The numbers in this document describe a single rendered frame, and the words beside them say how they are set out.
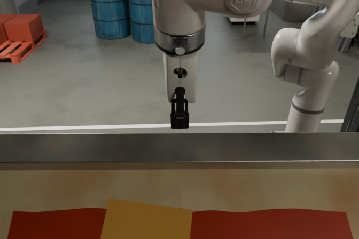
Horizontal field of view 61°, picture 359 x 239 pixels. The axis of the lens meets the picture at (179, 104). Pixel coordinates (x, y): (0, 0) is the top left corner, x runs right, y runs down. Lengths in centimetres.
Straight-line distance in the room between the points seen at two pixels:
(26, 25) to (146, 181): 490
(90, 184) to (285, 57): 61
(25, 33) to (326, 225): 509
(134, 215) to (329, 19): 54
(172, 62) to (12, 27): 495
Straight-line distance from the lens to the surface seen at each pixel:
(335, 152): 42
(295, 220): 42
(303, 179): 44
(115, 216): 40
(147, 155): 38
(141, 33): 506
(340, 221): 44
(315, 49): 79
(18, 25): 528
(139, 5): 494
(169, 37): 43
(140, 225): 40
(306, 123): 100
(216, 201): 40
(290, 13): 655
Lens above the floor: 179
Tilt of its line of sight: 32 degrees down
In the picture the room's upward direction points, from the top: straight up
